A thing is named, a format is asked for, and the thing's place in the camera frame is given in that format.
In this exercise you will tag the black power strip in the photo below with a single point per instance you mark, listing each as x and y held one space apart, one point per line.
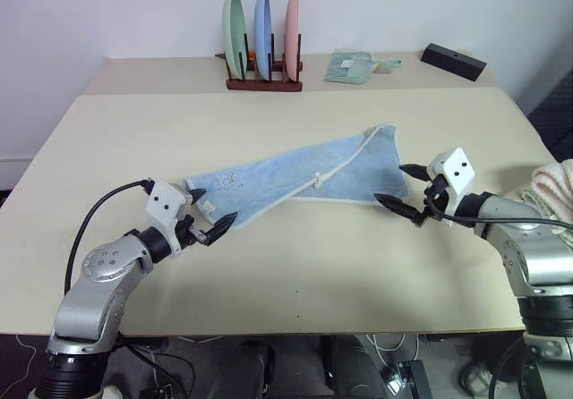
409 379

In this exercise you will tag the blue plate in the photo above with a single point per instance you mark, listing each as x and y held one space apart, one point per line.
263 32

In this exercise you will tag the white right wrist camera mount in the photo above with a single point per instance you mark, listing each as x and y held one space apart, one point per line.
456 171

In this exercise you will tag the grey shoe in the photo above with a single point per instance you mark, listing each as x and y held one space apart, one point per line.
476 379

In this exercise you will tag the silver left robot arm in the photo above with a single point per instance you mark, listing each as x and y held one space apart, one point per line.
96 291

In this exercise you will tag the folded green cloth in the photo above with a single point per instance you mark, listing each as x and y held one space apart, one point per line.
349 65

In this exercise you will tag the white folded towel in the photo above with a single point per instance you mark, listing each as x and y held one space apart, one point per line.
544 209

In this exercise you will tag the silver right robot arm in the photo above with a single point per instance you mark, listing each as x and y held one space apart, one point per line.
537 256

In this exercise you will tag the cream towel at edge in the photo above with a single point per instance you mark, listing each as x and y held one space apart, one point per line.
555 184

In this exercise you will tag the dark wooden plate rack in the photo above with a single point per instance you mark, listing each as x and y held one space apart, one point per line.
264 85

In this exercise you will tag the small black floor box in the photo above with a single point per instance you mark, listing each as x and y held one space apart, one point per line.
156 392

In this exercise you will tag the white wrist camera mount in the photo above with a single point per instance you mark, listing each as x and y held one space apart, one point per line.
456 171
163 202

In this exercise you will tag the small green packet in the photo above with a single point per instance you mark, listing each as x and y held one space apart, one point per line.
388 64

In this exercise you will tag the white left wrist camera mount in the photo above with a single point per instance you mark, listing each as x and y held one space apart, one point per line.
163 202

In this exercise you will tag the green plate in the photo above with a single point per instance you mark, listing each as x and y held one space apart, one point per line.
233 32

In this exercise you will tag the dark rounded shape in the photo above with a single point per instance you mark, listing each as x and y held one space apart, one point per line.
358 367

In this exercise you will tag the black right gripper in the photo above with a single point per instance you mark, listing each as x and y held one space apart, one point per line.
436 193

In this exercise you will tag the black rectangular box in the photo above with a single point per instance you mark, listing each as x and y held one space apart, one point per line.
453 61

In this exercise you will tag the light blue towel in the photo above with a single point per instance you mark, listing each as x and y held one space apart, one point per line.
304 166

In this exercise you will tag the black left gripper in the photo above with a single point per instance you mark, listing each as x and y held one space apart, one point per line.
185 233

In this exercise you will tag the pink plate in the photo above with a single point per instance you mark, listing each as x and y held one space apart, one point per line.
292 32

